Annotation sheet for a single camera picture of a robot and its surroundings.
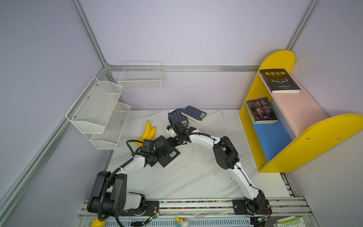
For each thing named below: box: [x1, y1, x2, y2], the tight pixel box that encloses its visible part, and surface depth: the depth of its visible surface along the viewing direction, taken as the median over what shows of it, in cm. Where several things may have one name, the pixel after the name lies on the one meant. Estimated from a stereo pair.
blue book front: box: [181, 105, 208, 124], surface depth 117 cm
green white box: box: [272, 215, 308, 227], surface depth 68 cm
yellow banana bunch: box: [136, 120, 157, 147], surface depth 101 cm
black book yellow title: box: [259, 68, 302, 94], surface depth 79 cm
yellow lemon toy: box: [90, 218, 107, 227], surface depth 68 cm
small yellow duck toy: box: [175, 217, 190, 227], surface depth 69 cm
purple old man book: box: [245, 96, 278, 124], surface depth 98 cm
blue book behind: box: [169, 108, 190, 125], surface depth 116 cm
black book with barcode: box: [154, 135, 182, 169], surface depth 92 cm
